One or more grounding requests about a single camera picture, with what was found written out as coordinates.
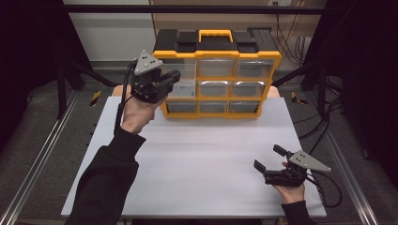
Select person's right hand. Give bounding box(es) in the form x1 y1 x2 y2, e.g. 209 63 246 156
271 183 307 205

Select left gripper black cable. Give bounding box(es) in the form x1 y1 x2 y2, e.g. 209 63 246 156
114 61 139 132

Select aluminium floor rail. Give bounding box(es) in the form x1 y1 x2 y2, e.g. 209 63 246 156
0 90 83 225
321 127 380 225

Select black metal stand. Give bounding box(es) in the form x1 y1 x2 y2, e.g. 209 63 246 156
56 58 118 120
271 58 330 117

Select white table cover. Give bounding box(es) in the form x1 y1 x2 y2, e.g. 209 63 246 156
60 96 328 218

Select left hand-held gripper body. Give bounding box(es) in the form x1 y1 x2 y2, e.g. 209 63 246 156
130 49 166 104

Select black horizontal frame bar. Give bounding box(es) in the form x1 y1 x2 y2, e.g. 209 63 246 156
61 4 327 15

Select clear plastic drawer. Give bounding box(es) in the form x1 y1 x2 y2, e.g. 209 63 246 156
170 78 197 99

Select black floor cables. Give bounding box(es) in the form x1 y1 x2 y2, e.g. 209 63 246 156
294 97 344 155

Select yellow black floor tape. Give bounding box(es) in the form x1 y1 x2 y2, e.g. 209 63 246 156
290 91 309 106
89 90 103 107

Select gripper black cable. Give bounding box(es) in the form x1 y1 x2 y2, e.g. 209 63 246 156
114 61 139 132
304 170 344 209

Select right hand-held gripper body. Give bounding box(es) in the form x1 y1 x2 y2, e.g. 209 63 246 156
264 149 332 188

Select person's left hand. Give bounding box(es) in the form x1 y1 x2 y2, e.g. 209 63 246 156
120 94 168 136

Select yellow black drawer cabinet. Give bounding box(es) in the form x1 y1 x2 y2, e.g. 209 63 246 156
152 27 283 120

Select hanging black wall cables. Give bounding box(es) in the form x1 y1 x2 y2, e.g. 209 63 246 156
274 13 312 65

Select wooden table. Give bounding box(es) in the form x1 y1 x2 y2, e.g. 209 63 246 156
112 84 280 98

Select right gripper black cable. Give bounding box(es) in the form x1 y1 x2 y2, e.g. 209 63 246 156
304 170 344 209

